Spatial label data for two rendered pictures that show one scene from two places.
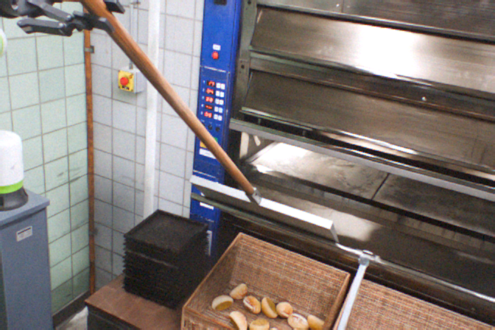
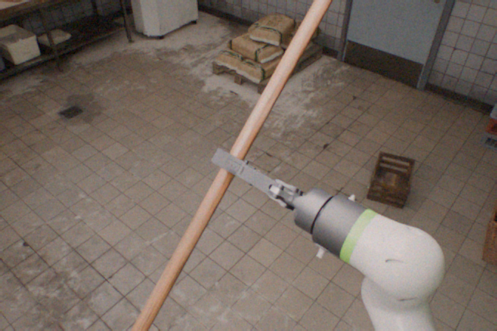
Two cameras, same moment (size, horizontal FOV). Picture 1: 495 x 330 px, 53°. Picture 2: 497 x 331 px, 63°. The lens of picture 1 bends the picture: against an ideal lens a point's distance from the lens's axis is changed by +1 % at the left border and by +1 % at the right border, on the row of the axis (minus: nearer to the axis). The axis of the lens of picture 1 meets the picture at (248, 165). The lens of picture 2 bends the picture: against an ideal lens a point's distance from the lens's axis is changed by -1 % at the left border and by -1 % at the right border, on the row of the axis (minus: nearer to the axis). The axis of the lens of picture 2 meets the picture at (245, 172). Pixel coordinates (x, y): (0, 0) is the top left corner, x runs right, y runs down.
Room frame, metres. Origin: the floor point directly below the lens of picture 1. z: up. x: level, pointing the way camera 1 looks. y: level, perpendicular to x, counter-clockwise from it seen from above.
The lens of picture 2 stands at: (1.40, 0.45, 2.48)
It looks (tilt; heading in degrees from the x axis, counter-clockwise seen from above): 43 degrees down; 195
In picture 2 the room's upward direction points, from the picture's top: straight up
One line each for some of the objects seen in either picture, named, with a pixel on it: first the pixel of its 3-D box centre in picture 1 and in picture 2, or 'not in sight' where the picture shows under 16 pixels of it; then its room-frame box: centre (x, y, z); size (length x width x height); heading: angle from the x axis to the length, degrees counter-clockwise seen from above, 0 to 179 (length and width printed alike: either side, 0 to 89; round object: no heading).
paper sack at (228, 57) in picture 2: not in sight; (241, 52); (-2.91, -0.79, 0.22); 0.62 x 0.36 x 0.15; 161
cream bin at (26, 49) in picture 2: not in sight; (14, 44); (-2.17, -3.34, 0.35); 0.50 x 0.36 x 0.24; 67
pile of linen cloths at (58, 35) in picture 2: not in sight; (54, 37); (-2.61, -3.13, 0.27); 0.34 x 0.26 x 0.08; 161
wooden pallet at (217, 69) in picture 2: not in sight; (268, 59); (-3.10, -0.50, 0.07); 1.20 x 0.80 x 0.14; 155
